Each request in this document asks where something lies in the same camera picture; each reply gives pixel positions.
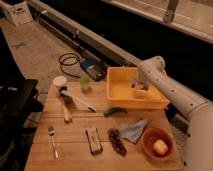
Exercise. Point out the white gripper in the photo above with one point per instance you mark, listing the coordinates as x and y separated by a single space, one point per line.
142 83

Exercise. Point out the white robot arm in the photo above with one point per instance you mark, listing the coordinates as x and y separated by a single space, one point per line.
197 109

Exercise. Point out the yellow plastic tray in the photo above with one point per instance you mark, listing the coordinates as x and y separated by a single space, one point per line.
121 94

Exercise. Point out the green pepper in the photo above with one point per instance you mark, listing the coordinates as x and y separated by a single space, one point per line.
113 110

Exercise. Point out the blue black device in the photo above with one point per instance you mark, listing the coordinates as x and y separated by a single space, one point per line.
92 69

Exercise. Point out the blue cloth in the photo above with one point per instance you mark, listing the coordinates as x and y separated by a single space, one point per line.
132 132

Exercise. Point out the orange bowl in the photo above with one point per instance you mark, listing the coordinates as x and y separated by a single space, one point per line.
150 136

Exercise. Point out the green cup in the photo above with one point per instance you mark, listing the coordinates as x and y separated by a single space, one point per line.
84 83

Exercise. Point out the dark grape bunch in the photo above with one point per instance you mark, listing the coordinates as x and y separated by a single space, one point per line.
114 138

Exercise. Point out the yellow apple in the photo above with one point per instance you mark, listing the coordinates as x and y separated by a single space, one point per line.
160 147

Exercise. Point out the brown rectangular block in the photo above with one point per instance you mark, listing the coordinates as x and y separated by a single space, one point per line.
94 141

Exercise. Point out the white round cup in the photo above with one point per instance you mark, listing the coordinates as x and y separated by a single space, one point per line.
59 81

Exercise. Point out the silver fork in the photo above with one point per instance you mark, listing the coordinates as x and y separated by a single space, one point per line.
51 132

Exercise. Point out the black chair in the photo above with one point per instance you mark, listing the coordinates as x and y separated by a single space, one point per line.
17 102

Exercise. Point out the white cardboard box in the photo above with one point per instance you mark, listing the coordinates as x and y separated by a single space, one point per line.
18 14

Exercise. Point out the metal floor rail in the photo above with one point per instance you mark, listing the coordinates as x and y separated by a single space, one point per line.
125 39

